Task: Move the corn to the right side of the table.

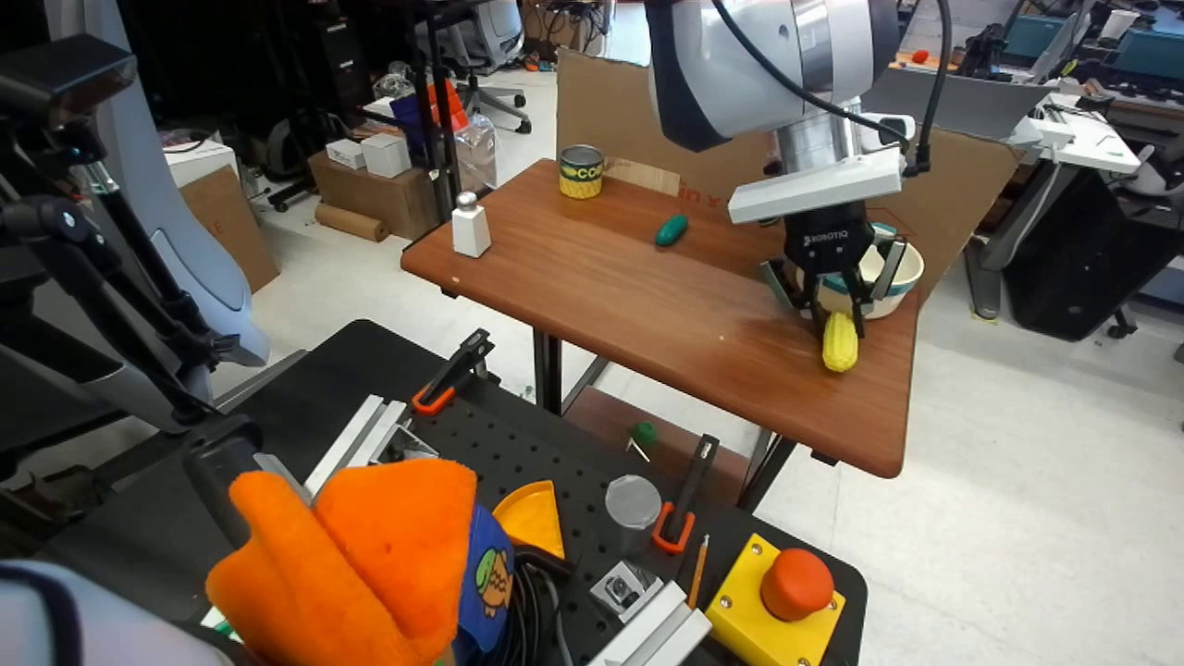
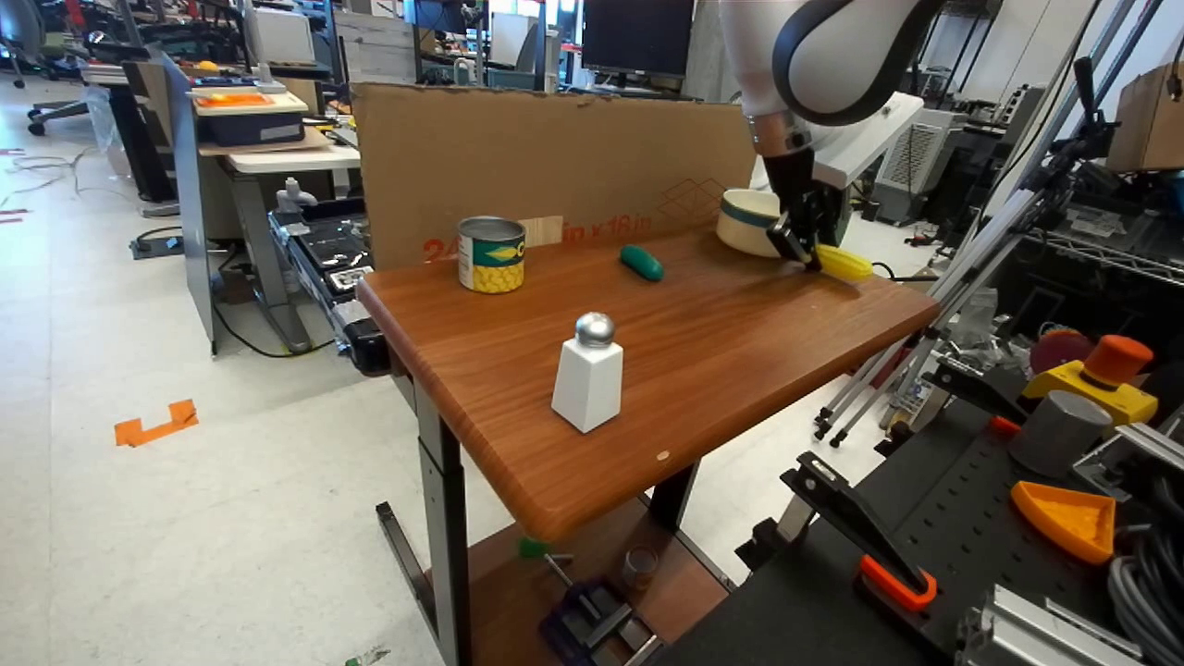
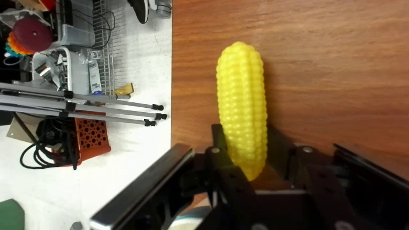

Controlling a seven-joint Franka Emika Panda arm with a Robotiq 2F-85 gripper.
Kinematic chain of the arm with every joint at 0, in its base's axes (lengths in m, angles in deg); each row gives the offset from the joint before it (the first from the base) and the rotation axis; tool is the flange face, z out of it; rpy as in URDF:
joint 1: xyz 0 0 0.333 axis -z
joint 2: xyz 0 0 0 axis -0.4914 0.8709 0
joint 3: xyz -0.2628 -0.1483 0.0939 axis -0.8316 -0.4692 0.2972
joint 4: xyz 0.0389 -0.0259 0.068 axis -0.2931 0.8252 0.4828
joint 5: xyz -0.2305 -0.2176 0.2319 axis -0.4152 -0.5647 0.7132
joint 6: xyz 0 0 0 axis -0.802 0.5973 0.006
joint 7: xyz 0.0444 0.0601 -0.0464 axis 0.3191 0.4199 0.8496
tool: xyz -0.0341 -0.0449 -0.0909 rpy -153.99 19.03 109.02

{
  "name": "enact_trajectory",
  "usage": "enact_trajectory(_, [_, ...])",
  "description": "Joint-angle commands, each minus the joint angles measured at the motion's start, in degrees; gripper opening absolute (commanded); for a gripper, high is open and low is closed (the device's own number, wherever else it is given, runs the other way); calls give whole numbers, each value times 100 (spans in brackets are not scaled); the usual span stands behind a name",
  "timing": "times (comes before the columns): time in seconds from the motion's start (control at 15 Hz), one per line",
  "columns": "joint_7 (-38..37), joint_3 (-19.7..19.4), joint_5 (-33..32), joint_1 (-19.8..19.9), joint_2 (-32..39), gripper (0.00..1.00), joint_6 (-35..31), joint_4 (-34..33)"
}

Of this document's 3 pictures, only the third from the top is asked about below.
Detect dark green flat object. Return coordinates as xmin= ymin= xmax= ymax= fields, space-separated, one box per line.
xmin=0 ymin=197 xmax=25 ymax=230

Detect orange perforated crate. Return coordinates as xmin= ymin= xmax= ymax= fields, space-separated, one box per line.
xmin=71 ymin=117 xmax=112 ymax=163

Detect silver tripod legs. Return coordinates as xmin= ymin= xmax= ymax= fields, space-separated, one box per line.
xmin=0 ymin=80 xmax=168 ymax=129

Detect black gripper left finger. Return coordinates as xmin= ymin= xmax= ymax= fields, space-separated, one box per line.
xmin=89 ymin=123 xmax=256 ymax=230

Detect blue and white carton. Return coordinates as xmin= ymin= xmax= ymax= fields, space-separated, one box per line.
xmin=86 ymin=62 xmax=104 ymax=96

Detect dark red round disc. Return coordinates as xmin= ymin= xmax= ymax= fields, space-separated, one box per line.
xmin=11 ymin=16 xmax=53 ymax=55

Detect black coiled cable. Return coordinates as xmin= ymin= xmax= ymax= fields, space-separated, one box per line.
xmin=19 ymin=119 xmax=80 ymax=171

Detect yellow toy corn cob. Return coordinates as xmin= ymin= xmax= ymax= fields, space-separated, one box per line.
xmin=214 ymin=41 xmax=269 ymax=183

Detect white plastic container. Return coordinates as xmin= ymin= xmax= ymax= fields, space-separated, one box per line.
xmin=30 ymin=46 xmax=92 ymax=96

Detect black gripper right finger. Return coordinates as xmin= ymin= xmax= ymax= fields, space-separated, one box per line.
xmin=267 ymin=126 xmax=409 ymax=230

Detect black shoe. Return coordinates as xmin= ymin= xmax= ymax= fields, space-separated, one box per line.
xmin=126 ymin=0 xmax=150 ymax=24

